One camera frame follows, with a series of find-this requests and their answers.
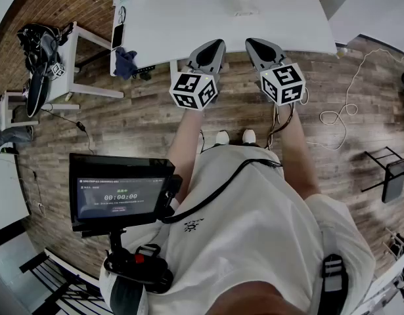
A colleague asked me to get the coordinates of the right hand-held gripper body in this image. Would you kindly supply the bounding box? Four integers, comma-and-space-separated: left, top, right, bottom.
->
244, 37, 309, 107

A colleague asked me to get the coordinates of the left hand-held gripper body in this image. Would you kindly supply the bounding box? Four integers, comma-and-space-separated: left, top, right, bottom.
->
169, 39, 226, 112

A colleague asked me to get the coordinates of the white cloth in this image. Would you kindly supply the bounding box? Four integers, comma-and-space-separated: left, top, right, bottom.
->
229, 0, 259, 16

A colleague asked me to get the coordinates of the person's right forearm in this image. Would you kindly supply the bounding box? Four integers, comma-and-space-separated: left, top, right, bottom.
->
273, 103, 323, 201

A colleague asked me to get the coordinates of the person's left forearm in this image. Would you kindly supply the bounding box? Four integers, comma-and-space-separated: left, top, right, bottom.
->
165, 107, 204, 193

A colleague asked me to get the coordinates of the crumpled dark blue cloth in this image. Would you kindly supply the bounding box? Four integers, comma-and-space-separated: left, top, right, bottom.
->
113, 47, 139, 80

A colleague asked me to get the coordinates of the person's left white shoe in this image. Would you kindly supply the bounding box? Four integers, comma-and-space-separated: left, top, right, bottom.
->
215, 130, 231, 146

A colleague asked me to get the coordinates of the black smartphone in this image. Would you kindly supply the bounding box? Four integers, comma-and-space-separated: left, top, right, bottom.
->
111, 23, 125, 50

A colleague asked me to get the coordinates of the white side table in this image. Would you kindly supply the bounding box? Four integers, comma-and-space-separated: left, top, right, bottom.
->
27, 20, 124, 111

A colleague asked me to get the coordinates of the black chest-mounted monitor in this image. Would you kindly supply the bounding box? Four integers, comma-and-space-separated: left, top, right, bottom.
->
68, 152, 184, 232

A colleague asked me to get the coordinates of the black folding chair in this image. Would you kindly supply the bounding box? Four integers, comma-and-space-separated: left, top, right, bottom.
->
361, 146, 404, 204

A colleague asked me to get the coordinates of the person's white t-shirt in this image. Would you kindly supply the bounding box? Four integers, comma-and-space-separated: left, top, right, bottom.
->
99, 144, 376, 315

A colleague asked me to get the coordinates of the black equipment pile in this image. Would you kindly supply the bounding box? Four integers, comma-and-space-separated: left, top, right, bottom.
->
16, 22, 74, 117

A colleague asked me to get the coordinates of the small white stand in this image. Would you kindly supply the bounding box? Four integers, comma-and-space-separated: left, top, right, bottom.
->
0, 90, 40, 131

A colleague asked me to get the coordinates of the person's face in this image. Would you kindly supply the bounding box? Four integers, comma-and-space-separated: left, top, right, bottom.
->
208, 280, 307, 315

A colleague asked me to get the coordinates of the black metal railing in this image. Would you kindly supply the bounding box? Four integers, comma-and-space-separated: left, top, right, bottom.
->
19, 247, 106, 315

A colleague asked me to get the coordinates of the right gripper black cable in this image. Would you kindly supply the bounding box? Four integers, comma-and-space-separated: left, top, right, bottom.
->
267, 103, 294, 150

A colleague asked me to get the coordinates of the long white floor cable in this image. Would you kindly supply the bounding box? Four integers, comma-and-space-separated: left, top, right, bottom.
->
319, 47, 404, 151

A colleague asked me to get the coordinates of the black cable across shirt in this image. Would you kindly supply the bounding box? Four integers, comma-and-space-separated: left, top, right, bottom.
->
162, 158, 283, 224

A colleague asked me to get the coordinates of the black monitor mount clamp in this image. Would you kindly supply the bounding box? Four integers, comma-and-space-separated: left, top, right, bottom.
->
81, 228, 175, 295

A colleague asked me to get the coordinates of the grey black shoulder strap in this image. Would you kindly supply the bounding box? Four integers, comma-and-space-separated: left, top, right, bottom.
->
321, 253, 349, 308
101, 270, 148, 315

